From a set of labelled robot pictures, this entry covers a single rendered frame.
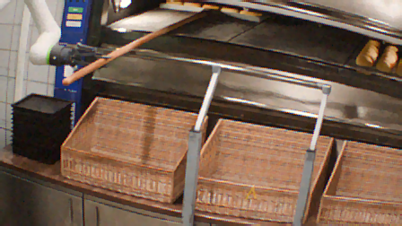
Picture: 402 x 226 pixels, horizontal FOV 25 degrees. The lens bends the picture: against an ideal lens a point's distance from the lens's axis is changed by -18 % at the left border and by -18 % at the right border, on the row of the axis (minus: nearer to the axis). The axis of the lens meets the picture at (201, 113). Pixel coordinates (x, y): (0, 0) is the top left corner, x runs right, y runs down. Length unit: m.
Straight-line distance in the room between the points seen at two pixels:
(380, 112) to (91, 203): 1.41
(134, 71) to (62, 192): 0.73
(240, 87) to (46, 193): 1.05
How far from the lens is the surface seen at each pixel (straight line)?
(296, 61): 4.60
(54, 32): 4.32
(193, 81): 4.75
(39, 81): 5.09
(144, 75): 4.82
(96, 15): 4.88
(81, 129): 4.74
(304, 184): 4.09
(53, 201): 4.60
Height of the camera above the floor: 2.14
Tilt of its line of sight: 16 degrees down
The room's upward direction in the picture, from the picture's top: 5 degrees clockwise
